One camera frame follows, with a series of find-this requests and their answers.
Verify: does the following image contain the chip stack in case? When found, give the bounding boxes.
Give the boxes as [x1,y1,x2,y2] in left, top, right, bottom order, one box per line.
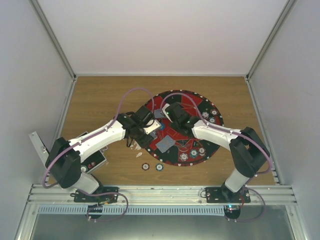
[80,165,88,173]

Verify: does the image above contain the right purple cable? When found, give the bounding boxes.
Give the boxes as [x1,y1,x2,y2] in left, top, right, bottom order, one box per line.
[159,90,273,223]

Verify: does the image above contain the round red black poker mat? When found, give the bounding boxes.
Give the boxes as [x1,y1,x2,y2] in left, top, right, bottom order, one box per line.
[145,90,224,167]

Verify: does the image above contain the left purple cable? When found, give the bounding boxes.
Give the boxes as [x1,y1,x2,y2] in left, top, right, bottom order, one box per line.
[41,87,155,193]

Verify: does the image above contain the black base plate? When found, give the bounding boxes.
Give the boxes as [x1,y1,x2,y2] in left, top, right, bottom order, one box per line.
[70,186,119,204]
[199,186,251,204]

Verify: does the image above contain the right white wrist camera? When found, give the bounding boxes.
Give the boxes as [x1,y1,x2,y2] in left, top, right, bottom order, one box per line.
[162,103,170,119]

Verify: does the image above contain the teal blue chip stack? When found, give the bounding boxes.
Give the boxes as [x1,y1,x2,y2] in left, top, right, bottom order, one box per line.
[155,163,164,171]

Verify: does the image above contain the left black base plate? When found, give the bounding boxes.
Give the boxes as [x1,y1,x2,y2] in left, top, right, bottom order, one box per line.
[70,186,119,204]

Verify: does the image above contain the red chips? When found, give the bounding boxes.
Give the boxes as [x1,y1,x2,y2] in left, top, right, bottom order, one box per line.
[198,147,206,156]

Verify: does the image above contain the slotted grey cable duct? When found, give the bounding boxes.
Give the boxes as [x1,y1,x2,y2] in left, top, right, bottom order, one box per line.
[38,204,225,216]

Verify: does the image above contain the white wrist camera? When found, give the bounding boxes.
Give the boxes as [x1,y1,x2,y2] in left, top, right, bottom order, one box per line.
[143,119,162,135]
[162,103,170,119]

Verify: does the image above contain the blue small blind button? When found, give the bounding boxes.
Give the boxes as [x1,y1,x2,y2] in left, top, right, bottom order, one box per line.
[160,122,166,131]

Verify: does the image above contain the purple cable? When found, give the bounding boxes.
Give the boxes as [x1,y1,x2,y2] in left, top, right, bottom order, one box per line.
[159,90,273,223]
[41,87,155,193]

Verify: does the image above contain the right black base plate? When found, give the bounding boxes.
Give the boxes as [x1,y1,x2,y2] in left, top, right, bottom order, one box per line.
[199,186,251,204]

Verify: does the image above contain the white plastic wrap scraps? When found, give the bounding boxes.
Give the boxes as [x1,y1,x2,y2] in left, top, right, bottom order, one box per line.
[127,139,143,158]

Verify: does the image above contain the teal chips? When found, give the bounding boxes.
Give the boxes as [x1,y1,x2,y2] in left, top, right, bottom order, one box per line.
[189,149,199,159]
[208,116,217,124]

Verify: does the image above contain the red black chip stack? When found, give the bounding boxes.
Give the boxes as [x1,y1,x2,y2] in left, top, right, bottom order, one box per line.
[142,163,150,171]

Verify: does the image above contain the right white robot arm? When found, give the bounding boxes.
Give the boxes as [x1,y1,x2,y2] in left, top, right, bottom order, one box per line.
[161,103,270,203]

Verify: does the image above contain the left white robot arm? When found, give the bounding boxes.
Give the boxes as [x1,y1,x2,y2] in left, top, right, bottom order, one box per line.
[45,106,161,202]

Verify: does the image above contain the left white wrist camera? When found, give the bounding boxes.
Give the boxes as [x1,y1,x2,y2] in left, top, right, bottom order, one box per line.
[143,119,162,135]

